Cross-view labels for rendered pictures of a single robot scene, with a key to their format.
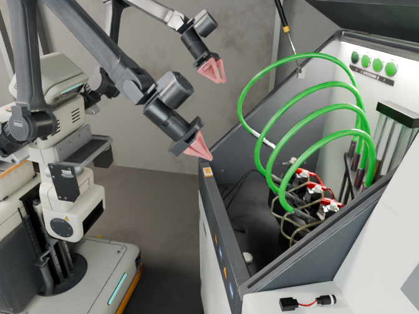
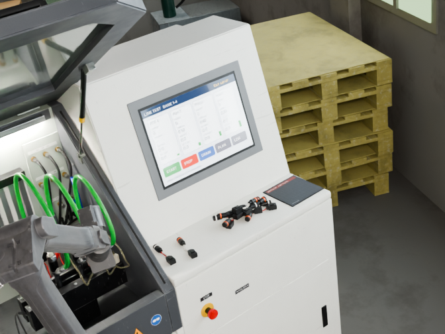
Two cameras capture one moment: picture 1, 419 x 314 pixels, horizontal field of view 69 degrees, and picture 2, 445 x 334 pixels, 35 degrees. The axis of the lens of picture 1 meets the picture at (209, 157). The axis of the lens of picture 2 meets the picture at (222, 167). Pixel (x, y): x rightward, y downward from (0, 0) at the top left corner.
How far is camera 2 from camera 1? 203 cm
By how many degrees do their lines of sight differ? 95
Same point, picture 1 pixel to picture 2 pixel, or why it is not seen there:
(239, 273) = (151, 297)
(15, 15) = (50, 285)
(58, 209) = not seen: outside the picture
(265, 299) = (172, 270)
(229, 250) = (130, 311)
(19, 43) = (67, 310)
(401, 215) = (130, 180)
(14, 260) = not seen: outside the picture
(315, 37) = not seen: outside the picture
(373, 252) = (138, 209)
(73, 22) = (64, 234)
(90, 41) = (75, 236)
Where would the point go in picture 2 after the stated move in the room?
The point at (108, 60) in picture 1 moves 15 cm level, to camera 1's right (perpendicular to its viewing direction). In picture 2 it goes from (86, 235) to (68, 209)
